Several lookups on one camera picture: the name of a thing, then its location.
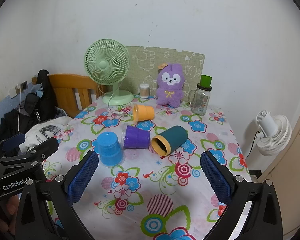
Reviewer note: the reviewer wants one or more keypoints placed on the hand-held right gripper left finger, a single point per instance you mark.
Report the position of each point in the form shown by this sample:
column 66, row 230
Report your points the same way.
column 81, row 180

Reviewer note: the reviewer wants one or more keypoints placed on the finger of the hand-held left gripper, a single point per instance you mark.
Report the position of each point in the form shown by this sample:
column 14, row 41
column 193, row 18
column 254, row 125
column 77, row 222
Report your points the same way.
column 13, row 140
column 46, row 148

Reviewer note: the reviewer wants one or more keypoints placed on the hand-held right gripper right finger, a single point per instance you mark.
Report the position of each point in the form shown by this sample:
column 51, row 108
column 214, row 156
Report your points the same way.
column 216, row 180

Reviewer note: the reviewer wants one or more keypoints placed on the blue cup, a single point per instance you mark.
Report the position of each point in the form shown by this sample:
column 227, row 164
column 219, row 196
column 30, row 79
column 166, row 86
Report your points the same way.
column 110, row 147

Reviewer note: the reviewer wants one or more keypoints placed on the teal cup with yellow rim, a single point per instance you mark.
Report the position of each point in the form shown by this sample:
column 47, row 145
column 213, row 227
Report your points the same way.
column 173, row 138

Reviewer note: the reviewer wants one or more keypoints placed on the purple cup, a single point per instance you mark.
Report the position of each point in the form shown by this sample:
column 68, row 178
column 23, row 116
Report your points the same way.
column 137, row 137

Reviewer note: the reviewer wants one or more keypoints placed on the orange cup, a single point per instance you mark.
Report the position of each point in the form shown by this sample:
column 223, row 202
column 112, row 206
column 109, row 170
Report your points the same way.
column 145, row 112

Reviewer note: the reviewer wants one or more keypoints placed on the person's left hand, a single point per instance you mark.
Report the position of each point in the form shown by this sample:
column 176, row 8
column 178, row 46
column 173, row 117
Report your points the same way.
column 5, row 210

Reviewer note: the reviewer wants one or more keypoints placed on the white printed cloth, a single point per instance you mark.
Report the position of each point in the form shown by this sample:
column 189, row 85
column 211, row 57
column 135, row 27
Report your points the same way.
column 52, row 127

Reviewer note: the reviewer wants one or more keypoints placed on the black bag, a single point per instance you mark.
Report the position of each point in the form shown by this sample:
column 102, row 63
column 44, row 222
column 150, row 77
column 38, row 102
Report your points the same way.
column 32, row 110

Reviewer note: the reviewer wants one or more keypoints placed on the floral tablecloth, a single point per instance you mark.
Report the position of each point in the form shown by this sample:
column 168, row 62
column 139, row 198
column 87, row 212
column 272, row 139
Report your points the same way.
column 140, row 177

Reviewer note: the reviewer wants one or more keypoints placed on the wooden chair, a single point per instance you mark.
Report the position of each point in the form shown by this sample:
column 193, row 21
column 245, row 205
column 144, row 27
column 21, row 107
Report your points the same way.
column 67, row 87

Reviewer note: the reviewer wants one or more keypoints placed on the white fan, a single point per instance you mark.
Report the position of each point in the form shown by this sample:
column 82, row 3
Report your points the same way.
column 275, row 135

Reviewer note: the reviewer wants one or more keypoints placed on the glass jar with green lid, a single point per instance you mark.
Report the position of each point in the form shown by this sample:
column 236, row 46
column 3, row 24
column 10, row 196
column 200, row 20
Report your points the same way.
column 200, row 102

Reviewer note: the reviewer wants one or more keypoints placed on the green desk fan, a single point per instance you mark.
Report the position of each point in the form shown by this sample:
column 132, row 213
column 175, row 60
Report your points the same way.
column 103, row 65

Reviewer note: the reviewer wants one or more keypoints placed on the purple plush toy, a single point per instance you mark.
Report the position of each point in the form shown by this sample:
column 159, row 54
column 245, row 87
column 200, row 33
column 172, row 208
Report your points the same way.
column 168, row 90

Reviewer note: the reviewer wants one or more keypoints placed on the cotton swab container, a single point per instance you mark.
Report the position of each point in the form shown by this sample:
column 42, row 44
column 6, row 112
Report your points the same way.
column 144, row 91

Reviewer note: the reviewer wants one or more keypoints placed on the wall socket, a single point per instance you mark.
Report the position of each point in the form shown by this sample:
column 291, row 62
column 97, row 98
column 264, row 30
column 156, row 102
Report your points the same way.
column 18, row 88

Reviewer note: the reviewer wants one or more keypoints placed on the green patterned wall mat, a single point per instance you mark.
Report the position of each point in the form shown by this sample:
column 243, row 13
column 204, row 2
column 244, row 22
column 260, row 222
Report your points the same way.
column 145, row 57

